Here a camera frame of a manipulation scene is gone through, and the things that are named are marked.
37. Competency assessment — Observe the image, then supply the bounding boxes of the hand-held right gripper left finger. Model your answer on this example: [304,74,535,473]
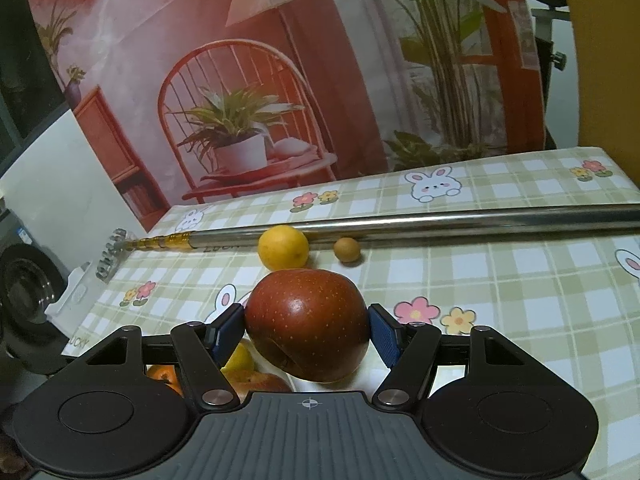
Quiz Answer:
[84,304,247,412]

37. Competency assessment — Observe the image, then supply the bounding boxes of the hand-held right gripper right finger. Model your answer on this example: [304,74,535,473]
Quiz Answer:
[368,303,532,411]

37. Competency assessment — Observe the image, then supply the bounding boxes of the white fruit plate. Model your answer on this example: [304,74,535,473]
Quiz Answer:
[290,355,401,396]

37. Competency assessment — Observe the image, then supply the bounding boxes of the large dark red apple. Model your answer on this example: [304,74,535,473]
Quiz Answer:
[244,268,371,384]

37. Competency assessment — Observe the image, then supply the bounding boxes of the small yellow citrus fruit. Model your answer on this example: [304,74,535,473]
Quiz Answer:
[220,342,254,373]

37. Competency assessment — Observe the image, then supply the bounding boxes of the red yellow apple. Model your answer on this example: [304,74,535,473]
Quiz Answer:
[232,370,293,403]

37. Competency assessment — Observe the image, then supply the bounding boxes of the orange persimmon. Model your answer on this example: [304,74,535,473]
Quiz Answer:
[145,364,183,397]

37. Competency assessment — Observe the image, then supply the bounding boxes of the small brown round fruit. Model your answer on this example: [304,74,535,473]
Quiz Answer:
[333,237,361,264]

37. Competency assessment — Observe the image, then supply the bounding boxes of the yellow lemon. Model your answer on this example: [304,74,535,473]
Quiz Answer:
[257,226,310,271]

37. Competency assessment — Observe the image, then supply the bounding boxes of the telescopic metal pole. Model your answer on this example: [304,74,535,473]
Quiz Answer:
[95,203,640,281]

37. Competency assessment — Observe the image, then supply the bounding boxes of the green checked bunny tablecloth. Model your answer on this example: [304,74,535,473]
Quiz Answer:
[65,146,640,480]

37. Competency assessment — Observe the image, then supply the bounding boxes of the white plastic container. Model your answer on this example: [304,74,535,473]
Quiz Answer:
[44,260,108,333]

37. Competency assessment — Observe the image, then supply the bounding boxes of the dark washing machine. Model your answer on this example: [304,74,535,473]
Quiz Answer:
[0,210,68,376]

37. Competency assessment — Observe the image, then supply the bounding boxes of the dark glass window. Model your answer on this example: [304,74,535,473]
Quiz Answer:
[0,0,67,171]

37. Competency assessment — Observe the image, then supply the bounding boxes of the wooden board panel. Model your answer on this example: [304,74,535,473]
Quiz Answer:
[555,0,640,186]

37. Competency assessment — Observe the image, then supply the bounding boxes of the printed room scene wall backdrop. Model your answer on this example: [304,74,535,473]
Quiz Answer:
[20,0,548,233]

